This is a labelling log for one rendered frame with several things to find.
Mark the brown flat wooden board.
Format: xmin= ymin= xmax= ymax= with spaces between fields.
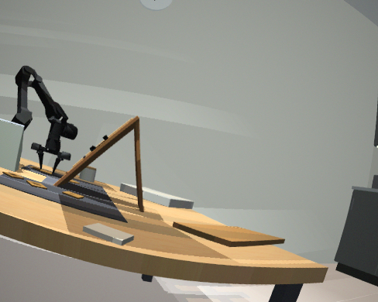
xmin=172 ymin=221 xmax=285 ymax=247

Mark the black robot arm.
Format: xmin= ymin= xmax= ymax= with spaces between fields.
xmin=11 ymin=66 xmax=78 ymax=140

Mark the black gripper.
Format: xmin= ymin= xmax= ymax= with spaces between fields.
xmin=31 ymin=133 xmax=70 ymax=174

